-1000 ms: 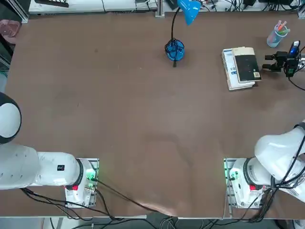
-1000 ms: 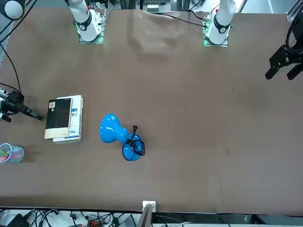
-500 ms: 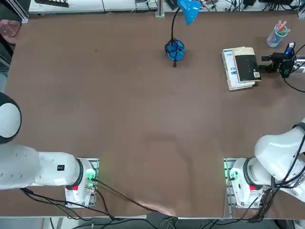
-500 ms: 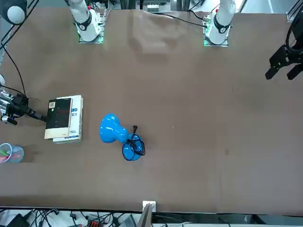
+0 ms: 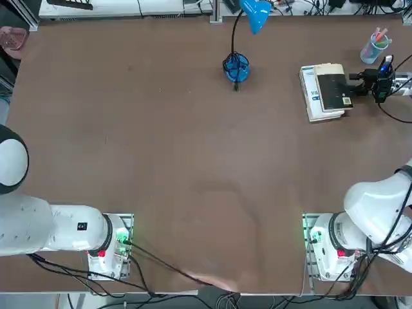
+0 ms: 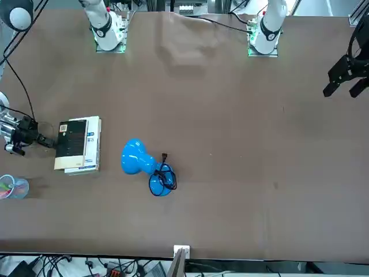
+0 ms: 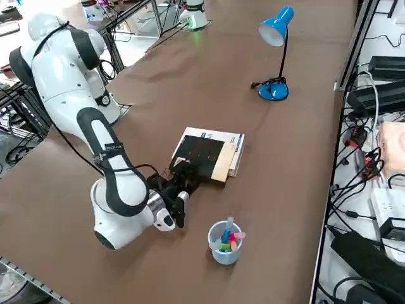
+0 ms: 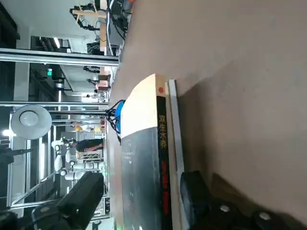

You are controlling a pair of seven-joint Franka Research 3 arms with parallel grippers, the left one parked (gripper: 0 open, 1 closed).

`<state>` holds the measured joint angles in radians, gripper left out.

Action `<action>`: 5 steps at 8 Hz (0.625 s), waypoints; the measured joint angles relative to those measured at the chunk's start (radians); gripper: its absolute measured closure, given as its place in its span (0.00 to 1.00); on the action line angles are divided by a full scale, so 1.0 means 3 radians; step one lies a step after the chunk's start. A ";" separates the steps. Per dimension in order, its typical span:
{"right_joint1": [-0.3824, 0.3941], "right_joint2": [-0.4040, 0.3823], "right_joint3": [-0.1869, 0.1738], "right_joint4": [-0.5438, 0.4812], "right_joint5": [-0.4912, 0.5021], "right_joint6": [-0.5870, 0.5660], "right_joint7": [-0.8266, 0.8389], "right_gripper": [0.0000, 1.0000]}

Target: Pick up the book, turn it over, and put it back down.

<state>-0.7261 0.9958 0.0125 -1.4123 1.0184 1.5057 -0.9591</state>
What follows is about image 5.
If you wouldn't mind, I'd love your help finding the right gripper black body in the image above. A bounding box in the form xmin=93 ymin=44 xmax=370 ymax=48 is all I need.
xmin=362 ymin=68 xmax=378 ymax=95

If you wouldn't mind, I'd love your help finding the black and cream book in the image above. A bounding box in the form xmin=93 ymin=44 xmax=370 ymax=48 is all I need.
xmin=314 ymin=63 xmax=355 ymax=113

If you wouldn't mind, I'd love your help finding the white book with blue print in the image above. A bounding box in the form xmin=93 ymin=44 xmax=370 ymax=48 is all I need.
xmin=299 ymin=64 xmax=346 ymax=123

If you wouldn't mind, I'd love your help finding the clear blue pen cup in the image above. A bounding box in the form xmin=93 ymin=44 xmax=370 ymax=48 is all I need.
xmin=359 ymin=32 xmax=389 ymax=64

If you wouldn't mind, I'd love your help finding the blue desk lamp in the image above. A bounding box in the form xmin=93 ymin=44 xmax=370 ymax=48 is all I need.
xmin=221 ymin=0 xmax=271 ymax=85

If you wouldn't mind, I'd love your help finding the pink perforated tray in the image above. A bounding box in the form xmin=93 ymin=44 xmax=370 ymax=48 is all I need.
xmin=0 ymin=26 xmax=28 ymax=59

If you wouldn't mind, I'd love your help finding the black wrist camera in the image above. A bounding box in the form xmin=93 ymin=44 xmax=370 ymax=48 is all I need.
xmin=373 ymin=55 xmax=396 ymax=104

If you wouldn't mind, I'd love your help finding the black lamp cord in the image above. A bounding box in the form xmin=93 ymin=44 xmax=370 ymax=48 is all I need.
xmin=223 ymin=52 xmax=251 ymax=93

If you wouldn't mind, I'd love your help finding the aluminium frame post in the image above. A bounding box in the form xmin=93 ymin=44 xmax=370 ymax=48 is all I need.
xmin=209 ymin=0 xmax=223 ymax=24

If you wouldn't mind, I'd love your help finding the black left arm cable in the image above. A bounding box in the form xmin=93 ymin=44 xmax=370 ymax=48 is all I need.
xmin=27 ymin=241 xmax=232 ymax=297

